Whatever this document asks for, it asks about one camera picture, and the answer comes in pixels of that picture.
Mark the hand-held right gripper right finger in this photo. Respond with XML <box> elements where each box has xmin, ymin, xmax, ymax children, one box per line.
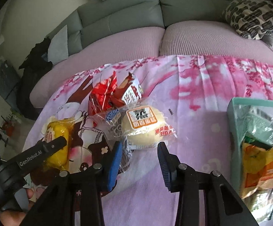
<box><xmin>157</xmin><ymin>142</ymin><xmax>259</xmax><ymax>226</ymax></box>

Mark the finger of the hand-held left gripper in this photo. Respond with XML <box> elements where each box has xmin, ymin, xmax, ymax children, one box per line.
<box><xmin>16</xmin><ymin>136</ymin><xmax>68</xmax><ymax>174</ymax></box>

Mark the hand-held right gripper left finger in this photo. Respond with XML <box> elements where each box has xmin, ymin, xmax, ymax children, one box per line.
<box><xmin>26</xmin><ymin>141</ymin><xmax>123</xmax><ymax>226</ymax></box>

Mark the yellow snack packet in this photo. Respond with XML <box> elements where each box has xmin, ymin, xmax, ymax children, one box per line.
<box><xmin>44</xmin><ymin>119</ymin><xmax>77</xmax><ymax>171</ymax></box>

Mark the round bun packet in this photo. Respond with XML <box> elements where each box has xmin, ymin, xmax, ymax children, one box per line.
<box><xmin>121</xmin><ymin>105</ymin><xmax>177</xmax><ymax>150</ymax></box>

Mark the teal plastic basket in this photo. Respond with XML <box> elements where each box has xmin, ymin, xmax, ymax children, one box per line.
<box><xmin>227</xmin><ymin>97</ymin><xmax>273</xmax><ymax>193</ymax></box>

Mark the orange and cream snack packet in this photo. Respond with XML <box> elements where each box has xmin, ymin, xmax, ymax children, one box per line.
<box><xmin>241</xmin><ymin>141</ymin><xmax>273</xmax><ymax>199</ymax></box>

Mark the green and beige snack packet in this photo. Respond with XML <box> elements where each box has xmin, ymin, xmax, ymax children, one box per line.
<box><xmin>236</xmin><ymin>106</ymin><xmax>273</xmax><ymax>146</ymax></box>

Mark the green-edged rice cracker packet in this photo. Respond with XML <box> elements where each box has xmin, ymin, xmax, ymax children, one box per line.
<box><xmin>243</xmin><ymin>187</ymin><xmax>273</xmax><ymax>223</ymax></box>

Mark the person's left hand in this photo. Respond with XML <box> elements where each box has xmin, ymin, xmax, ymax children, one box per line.
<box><xmin>0</xmin><ymin>188</ymin><xmax>35</xmax><ymax>226</ymax></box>

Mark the orange toy basket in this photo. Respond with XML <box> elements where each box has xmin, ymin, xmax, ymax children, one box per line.
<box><xmin>0</xmin><ymin>114</ymin><xmax>17</xmax><ymax>137</ymax></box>

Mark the clear blue-print snack packet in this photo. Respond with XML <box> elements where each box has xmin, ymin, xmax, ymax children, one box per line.
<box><xmin>93</xmin><ymin>107</ymin><xmax>133</xmax><ymax>170</ymax></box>

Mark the printed blanket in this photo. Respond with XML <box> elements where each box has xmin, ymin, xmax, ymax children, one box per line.
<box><xmin>21</xmin><ymin>54</ymin><xmax>273</xmax><ymax>226</ymax></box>

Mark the black jacket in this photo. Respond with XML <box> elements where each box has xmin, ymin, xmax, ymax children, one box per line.
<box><xmin>16</xmin><ymin>36</ymin><xmax>55</xmax><ymax>120</ymax></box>

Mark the red foil snack packet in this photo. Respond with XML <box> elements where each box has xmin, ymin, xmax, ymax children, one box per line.
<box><xmin>89</xmin><ymin>71</ymin><xmax>118</xmax><ymax>116</ymax></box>

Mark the red and white snack packet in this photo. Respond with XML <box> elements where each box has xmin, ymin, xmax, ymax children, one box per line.
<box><xmin>111</xmin><ymin>73</ymin><xmax>144</xmax><ymax>107</ymax></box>

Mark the light grey pillow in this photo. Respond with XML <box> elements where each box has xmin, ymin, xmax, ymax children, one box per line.
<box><xmin>48</xmin><ymin>25</ymin><xmax>69</xmax><ymax>65</ymax></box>

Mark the pink sofa cover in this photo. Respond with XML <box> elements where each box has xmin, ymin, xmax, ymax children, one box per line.
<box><xmin>30</xmin><ymin>20</ymin><xmax>273</xmax><ymax>104</ymax></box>

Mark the grey sofa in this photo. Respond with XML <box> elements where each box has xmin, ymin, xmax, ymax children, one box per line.
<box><xmin>46</xmin><ymin>0</ymin><xmax>245</xmax><ymax>59</ymax></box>

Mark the black and white patterned cushion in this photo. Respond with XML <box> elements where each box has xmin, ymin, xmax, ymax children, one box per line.
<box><xmin>222</xmin><ymin>0</ymin><xmax>273</xmax><ymax>40</ymax></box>

